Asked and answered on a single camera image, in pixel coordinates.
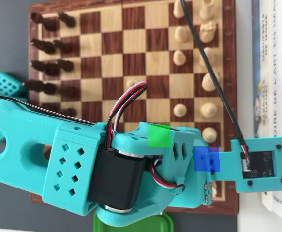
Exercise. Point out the black chess knight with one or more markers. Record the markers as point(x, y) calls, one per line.
point(45, 46)

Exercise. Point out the dark grey table mat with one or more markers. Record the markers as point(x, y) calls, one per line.
point(5, 36)

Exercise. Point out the white chess pawn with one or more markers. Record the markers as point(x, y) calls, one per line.
point(179, 58)
point(178, 9)
point(130, 84)
point(180, 34)
point(180, 110)

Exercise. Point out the black chess rook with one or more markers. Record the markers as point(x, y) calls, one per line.
point(45, 23)

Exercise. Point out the wooden chessboard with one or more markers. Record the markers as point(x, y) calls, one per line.
point(111, 43)

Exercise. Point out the white chess knight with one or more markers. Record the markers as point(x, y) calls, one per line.
point(207, 32)

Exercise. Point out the thin panda picture book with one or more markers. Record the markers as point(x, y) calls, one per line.
point(255, 48)

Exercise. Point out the white art history book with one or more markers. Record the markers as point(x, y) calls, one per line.
point(279, 72)

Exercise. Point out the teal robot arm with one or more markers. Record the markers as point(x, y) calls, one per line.
point(34, 125)

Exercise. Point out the black chess king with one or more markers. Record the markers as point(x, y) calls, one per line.
point(41, 87)

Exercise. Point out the black chess bishop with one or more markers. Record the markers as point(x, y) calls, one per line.
point(46, 68)

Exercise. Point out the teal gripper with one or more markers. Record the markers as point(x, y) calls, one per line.
point(196, 193)

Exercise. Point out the green plastic lid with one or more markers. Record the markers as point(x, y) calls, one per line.
point(160, 224)

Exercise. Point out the black chess pawn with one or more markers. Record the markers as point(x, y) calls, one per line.
point(67, 19)
point(63, 46)
point(65, 65)
point(69, 112)

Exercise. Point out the white chess queen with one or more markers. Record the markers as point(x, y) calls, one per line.
point(208, 110)

